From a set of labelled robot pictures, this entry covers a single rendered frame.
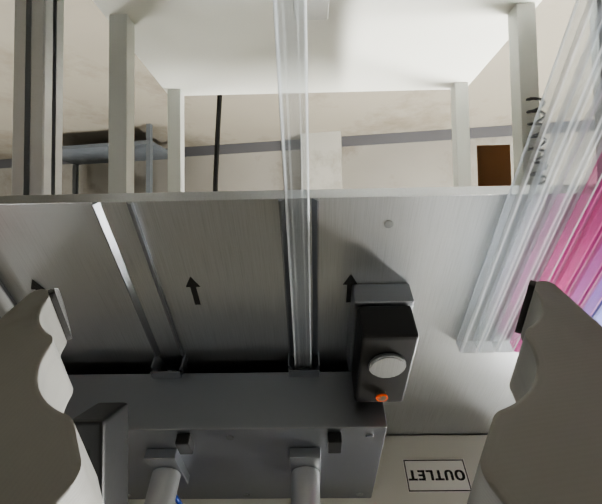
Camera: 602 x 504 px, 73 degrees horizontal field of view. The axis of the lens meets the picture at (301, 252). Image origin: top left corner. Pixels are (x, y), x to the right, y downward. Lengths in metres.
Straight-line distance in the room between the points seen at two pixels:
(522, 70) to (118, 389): 0.70
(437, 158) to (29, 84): 2.91
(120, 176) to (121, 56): 0.19
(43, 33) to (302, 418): 0.55
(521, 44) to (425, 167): 2.50
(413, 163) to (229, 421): 3.02
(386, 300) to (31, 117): 0.50
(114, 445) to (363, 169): 3.10
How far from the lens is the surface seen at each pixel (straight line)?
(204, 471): 0.39
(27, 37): 0.67
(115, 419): 0.18
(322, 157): 3.12
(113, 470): 0.19
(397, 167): 3.23
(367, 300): 0.27
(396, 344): 0.26
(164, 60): 0.92
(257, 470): 0.38
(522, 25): 0.81
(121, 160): 0.71
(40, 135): 0.61
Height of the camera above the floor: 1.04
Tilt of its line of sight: 3 degrees down
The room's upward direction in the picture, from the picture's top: 179 degrees clockwise
